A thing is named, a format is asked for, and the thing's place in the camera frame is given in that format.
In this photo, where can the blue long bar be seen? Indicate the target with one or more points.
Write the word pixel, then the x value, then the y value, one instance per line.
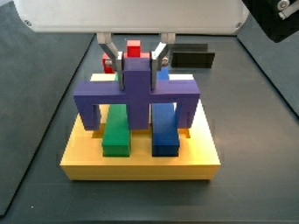
pixel 166 142

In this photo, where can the black angled holder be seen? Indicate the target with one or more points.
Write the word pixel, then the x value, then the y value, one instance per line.
pixel 192 56

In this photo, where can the yellow slotted board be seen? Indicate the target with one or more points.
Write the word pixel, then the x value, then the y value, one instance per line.
pixel 85 162

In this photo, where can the purple cross-shaped block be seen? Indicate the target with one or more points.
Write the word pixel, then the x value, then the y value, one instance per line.
pixel 138 96

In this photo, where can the green long bar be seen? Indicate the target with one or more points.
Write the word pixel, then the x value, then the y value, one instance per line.
pixel 117 139

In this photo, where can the red cross-shaped block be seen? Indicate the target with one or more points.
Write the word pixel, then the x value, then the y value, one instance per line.
pixel 133 52

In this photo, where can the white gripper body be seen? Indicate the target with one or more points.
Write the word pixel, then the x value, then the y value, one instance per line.
pixel 210 17

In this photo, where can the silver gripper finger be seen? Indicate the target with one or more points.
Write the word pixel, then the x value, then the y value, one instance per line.
pixel 158 54
pixel 106 43

